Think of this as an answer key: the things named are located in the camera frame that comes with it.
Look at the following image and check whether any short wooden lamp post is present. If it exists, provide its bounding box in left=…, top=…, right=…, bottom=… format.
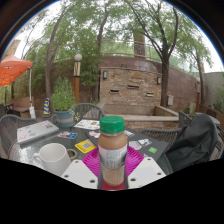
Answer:
left=195, top=81, right=202, bottom=113

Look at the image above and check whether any green plant in blue pot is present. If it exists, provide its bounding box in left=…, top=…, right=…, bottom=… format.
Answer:
left=50, top=77, right=77, bottom=128

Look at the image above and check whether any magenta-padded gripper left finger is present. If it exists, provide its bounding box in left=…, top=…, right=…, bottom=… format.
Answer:
left=60, top=146, right=102, bottom=190

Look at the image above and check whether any blue yellow striped cone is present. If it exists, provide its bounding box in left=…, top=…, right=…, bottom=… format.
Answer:
left=43, top=97, right=52, bottom=116

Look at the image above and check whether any globe-topped wooden lamp post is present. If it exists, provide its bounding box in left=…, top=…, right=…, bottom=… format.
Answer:
left=72, top=53, right=83, bottom=104

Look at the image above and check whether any small blue sticker sheet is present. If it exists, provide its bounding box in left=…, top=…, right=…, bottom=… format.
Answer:
left=56, top=130, right=79, bottom=140

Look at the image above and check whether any grey mesh patio chair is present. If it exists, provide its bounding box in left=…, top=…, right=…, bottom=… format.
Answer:
left=139, top=111, right=224, bottom=161
left=0, top=114, right=38, bottom=158
left=71, top=102, right=106, bottom=122

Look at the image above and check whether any white ceramic mug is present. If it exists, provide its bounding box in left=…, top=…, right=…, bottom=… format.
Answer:
left=33, top=142, right=72, bottom=177

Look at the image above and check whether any grey wall utility box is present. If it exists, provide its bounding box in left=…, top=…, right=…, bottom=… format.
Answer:
left=167, top=94, right=175, bottom=107

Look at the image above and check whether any yellow card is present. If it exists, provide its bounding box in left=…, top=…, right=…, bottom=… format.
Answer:
left=74, top=138, right=98, bottom=155

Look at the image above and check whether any white sticker sheet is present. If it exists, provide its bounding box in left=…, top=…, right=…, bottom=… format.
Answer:
left=73, top=119, right=101, bottom=131

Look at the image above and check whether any green-capped brown drink bottle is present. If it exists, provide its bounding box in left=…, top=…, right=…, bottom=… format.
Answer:
left=97, top=115, right=129, bottom=187

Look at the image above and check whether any white slim pole stand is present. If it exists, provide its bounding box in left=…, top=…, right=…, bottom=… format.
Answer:
left=28, top=68, right=37, bottom=119

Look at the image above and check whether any wooden bench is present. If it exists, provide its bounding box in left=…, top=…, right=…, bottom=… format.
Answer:
left=8, top=96, right=34, bottom=118

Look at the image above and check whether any black jacket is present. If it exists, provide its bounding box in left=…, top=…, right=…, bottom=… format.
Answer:
left=164, top=113, right=219, bottom=164

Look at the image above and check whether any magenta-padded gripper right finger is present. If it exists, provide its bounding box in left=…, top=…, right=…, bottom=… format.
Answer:
left=124, top=145, right=167, bottom=190

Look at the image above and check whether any black laptop with stickers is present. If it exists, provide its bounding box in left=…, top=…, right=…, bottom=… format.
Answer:
left=84, top=126, right=170, bottom=159

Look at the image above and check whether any orange patio umbrella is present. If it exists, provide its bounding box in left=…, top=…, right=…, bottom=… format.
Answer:
left=0, top=53, right=34, bottom=88

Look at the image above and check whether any leaning slim tree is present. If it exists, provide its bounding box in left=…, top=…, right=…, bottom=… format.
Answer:
left=19, top=6, right=111, bottom=114

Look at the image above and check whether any silver laptop with stickers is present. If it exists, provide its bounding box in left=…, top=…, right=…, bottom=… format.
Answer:
left=16, top=120, right=60, bottom=145

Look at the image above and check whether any dark forked tree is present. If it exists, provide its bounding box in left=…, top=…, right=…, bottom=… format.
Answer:
left=124, top=0, right=214, bottom=108

